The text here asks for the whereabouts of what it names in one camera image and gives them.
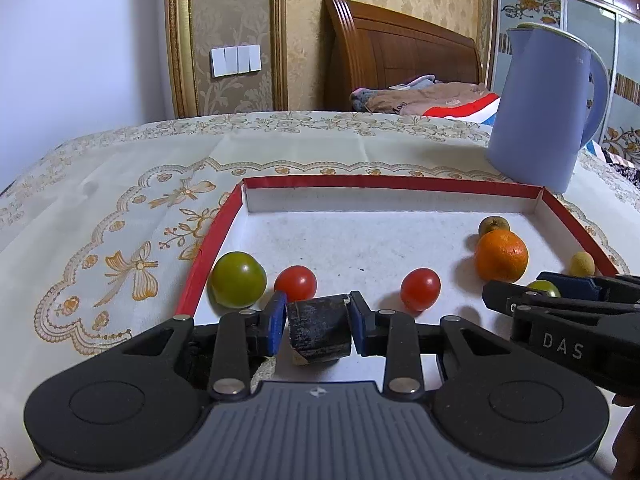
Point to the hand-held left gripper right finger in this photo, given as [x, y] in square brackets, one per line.
[356, 320]

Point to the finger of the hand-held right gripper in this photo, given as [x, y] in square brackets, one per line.
[575, 285]
[500, 295]

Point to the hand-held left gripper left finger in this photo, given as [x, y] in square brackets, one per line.
[276, 320]

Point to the yellow longan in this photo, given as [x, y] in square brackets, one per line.
[581, 263]

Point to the small green tomato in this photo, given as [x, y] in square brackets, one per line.
[545, 287]

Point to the dark sugarcane piece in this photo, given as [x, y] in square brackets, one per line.
[317, 330]

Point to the orange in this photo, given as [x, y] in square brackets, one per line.
[501, 255]

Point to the red cherry tomato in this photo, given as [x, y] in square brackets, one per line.
[420, 287]
[296, 282]

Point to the large green tomato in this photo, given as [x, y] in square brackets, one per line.
[237, 280]

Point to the brown longan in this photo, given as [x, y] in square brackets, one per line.
[492, 224]

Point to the red shallow cardboard box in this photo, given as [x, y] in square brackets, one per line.
[350, 240]

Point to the person's right hand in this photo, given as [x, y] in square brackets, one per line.
[629, 430]

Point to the dark floral cloth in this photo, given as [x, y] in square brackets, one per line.
[627, 167]

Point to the blue electric kettle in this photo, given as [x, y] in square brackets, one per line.
[535, 120]

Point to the striped quilt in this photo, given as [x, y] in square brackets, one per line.
[465, 107]

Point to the pile of clothes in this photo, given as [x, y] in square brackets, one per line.
[400, 102]

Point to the wooden bed headboard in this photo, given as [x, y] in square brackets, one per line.
[390, 50]

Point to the patterned wardrobe sliding doors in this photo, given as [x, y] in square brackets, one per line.
[585, 15]

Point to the white wall switch panel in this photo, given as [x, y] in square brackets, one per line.
[235, 61]

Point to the gold wall panel frame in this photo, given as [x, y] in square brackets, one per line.
[181, 35]

